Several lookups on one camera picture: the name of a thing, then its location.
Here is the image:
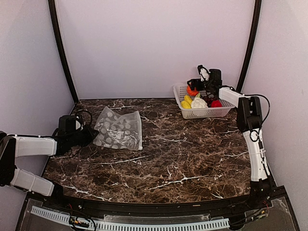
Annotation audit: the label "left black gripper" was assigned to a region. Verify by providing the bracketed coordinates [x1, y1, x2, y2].
[68, 123, 99, 147]

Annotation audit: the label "orange fake pumpkin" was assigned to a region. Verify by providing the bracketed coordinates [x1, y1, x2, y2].
[187, 86, 199, 96]

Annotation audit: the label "white fake cauliflower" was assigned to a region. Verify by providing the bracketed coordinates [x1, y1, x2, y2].
[191, 93, 208, 109]

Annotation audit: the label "purple fake grapes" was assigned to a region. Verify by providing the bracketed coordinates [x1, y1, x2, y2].
[201, 96, 217, 108]

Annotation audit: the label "yellow fake banana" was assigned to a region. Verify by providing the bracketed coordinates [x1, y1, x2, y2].
[184, 95, 192, 104]

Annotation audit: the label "red fake pepper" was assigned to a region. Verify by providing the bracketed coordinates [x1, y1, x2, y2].
[210, 100, 222, 108]

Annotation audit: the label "yellow fake lemon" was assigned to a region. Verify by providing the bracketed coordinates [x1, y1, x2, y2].
[181, 101, 191, 109]

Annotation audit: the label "polka dot zip bag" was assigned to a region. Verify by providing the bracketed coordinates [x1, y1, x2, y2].
[93, 106, 143, 151]

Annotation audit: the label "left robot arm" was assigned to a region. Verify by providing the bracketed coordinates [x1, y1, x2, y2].
[0, 115, 99, 210]

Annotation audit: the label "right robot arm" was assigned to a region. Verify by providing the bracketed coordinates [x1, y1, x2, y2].
[187, 65, 270, 209]

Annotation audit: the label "white plastic basket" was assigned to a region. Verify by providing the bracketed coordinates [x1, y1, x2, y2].
[173, 83, 235, 119]

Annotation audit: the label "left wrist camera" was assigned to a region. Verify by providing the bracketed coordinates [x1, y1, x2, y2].
[73, 110, 93, 131]

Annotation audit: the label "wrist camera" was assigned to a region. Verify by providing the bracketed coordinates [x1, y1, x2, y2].
[73, 110, 93, 131]
[197, 65, 210, 82]

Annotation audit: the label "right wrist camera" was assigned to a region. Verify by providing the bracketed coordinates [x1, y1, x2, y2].
[197, 65, 210, 82]

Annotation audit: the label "right black frame post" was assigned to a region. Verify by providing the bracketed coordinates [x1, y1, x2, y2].
[236, 0, 262, 92]

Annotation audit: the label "black frame post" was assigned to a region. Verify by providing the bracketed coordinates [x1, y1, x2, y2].
[236, 0, 262, 92]
[48, 0, 79, 103]

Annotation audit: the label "left black frame post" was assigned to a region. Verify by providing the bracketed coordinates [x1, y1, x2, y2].
[48, 0, 79, 103]

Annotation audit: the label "white cable duct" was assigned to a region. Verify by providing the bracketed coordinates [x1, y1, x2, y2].
[30, 206, 230, 231]

